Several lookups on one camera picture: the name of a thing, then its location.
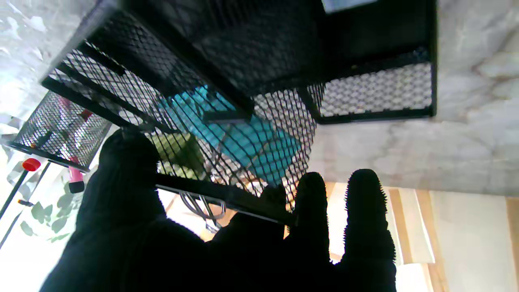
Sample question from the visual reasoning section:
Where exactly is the black mesh desk organizer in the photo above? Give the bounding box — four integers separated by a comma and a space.
40, 0, 439, 227

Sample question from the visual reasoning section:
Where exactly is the pink and white pen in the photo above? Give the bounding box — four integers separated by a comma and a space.
60, 95, 86, 194

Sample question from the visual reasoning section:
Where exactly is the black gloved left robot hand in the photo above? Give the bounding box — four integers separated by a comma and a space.
40, 129, 398, 292

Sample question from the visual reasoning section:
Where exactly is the yellow binder clip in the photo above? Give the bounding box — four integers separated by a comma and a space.
149, 131, 227, 232

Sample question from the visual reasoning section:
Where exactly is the printed room backdrop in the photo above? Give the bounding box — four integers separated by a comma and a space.
0, 150, 519, 292

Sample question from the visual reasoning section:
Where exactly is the black mesh pen cup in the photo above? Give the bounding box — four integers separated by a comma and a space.
7, 90, 113, 174

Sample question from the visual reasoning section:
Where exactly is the thin metal stand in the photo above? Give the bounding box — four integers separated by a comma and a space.
0, 160, 52, 249

